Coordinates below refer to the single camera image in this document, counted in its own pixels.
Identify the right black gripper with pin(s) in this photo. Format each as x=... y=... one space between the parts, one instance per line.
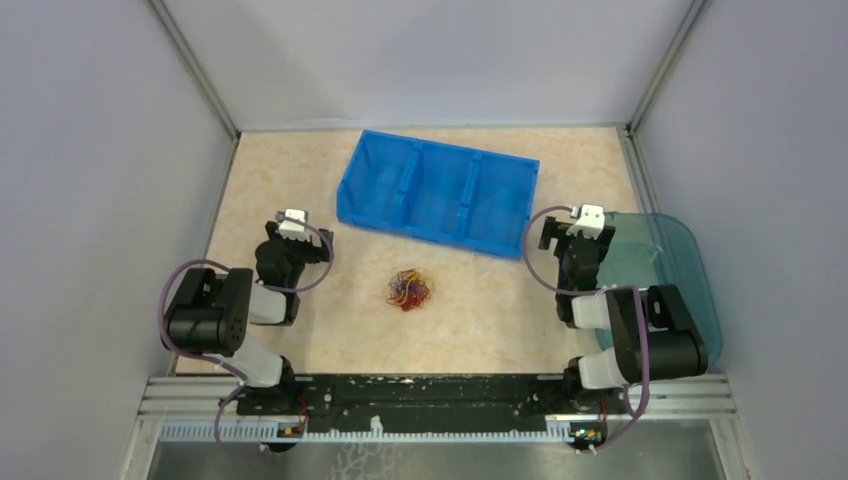
x=557 y=230

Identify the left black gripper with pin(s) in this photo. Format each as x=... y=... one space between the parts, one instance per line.
x=316 y=253

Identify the coloured wire ball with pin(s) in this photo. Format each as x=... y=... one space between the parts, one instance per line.
x=409 y=290

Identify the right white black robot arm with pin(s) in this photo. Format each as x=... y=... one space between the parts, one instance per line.
x=618 y=311

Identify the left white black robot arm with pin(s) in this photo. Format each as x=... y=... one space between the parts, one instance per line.
x=212 y=309

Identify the teal transparent plastic tray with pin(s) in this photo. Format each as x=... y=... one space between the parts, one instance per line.
x=653 y=250

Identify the blue three-compartment plastic bin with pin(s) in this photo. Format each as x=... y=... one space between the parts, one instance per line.
x=446 y=194

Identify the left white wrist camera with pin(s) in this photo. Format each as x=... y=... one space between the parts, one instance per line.
x=291 y=225

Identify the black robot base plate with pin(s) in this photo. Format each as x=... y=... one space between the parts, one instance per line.
x=453 y=403

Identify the aluminium frame rail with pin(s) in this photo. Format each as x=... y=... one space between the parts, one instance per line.
x=198 y=397

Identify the left aluminium corner post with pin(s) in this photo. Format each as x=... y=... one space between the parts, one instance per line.
x=191 y=63

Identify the aluminium corner post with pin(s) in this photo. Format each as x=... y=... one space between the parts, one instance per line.
x=191 y=63
x=692 y=16

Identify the right aluminium corner post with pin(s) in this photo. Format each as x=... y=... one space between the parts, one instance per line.
x=692 y=16

